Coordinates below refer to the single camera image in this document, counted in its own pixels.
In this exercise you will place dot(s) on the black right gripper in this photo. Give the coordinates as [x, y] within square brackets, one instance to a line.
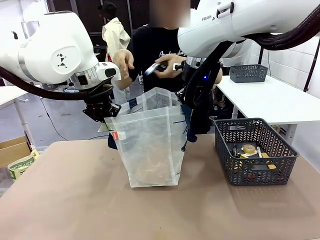
[187, 77]

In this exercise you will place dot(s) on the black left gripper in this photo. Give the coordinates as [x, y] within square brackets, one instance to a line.
[98, 102]

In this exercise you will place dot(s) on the silver blue handheld item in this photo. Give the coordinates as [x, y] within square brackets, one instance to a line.
[151, 69]

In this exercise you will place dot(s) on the dark grey plastic basket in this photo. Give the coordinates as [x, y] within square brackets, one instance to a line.
[248, 73]
[255, 172]

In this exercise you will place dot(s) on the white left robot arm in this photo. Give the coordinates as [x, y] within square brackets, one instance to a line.
[50, 50]

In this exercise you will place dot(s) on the person's right forearm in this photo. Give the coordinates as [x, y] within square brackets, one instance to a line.
[123, 81]

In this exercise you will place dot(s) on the person's left forearm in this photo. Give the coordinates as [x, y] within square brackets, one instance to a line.
[219, 76]

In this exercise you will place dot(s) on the person's left hand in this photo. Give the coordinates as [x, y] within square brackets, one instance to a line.
[172, 60]

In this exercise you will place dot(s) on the person's right hand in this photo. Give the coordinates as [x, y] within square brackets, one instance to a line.
[122, 61]

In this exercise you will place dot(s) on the person in black T-shirt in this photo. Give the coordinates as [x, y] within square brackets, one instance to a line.
[152, 42]

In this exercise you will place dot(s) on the person in cream jacket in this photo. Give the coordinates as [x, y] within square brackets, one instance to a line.
[113, 32]

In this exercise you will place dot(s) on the white side table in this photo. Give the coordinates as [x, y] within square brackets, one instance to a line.
[262, 100]

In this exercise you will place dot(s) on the brown tape roll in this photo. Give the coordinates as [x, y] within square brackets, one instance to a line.
[248, 149]

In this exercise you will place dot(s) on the yellow white package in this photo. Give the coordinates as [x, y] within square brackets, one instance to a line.
[250, 156]

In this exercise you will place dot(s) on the green white carton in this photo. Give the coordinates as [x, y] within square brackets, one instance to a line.
[22, 166]

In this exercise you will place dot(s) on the brown cardboard box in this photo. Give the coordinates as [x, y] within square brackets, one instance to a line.
[12, 150]

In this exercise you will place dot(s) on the yellow block item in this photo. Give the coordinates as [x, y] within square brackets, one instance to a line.
[271, 166]

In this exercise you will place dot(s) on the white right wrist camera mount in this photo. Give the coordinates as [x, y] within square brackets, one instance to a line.
[178, 67]

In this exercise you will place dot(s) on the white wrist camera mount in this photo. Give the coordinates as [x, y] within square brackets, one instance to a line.
[86, 78]
[178, 67]

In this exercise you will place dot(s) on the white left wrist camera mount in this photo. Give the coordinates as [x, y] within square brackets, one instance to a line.
[86, 78]

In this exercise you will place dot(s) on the grey wall panel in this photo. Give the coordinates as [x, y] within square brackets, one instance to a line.
[31, 27]

